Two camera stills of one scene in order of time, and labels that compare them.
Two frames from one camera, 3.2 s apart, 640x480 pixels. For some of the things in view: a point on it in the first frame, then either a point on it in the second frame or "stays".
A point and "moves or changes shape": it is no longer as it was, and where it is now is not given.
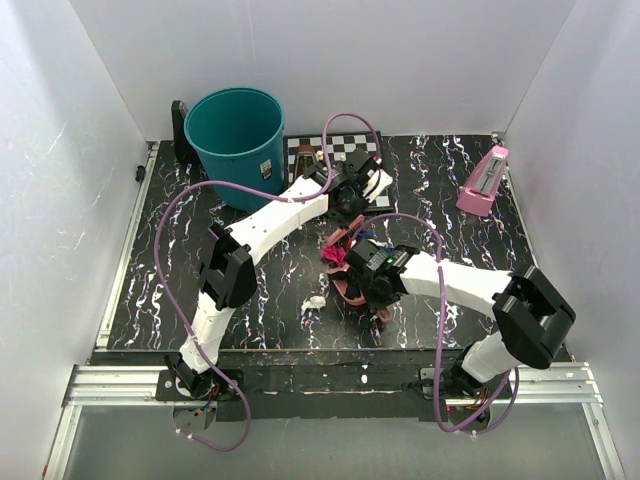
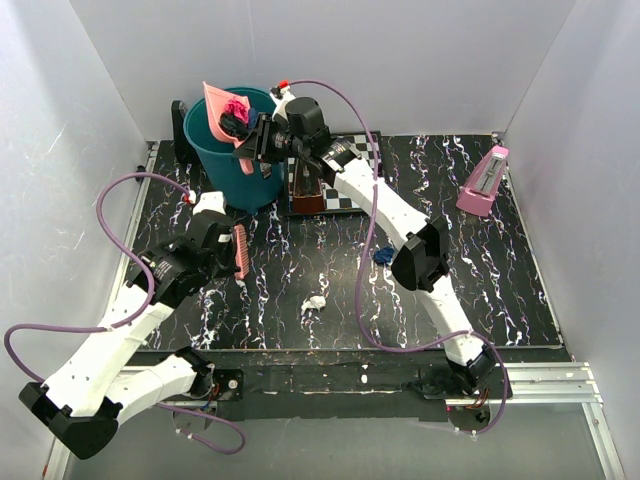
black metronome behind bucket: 185,154 stays
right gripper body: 376,299 to 275,142
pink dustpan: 385,314 to 216,100
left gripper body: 354,208 to 224,264
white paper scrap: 314,302 stays
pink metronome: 479,191 stays
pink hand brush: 344,232 moves or changes shape
